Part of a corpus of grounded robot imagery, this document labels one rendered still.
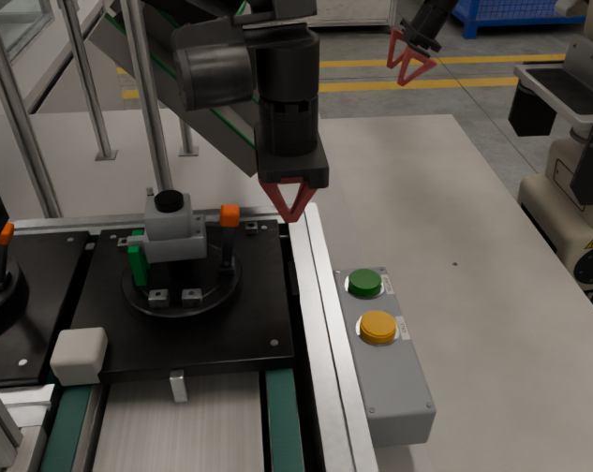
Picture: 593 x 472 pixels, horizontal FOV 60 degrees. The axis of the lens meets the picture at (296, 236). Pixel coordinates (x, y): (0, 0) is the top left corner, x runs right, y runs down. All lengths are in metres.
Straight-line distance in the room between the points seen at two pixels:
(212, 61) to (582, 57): 0.79
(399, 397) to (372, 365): 0.04
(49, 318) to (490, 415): 0.51
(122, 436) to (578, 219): 0.89
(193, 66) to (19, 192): 0.70
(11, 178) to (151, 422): 0.69
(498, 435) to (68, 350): 0.47
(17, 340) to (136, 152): 0.61
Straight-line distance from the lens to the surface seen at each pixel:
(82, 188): 1.06
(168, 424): 0.58
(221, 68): 0.45
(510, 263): 0.88
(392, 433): 0.55
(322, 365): 0.55
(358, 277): 0.62
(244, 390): 0.58
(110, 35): 0.73
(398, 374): 0.55
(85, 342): 0.57
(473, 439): 0.65
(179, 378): 0.54
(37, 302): 0.66
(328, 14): 4.73
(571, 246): 1.10
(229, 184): 1.00
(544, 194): 1.19
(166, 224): 0.54
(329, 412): 0.52
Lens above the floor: 1.39
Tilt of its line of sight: 38 degrees down
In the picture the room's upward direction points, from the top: straight up
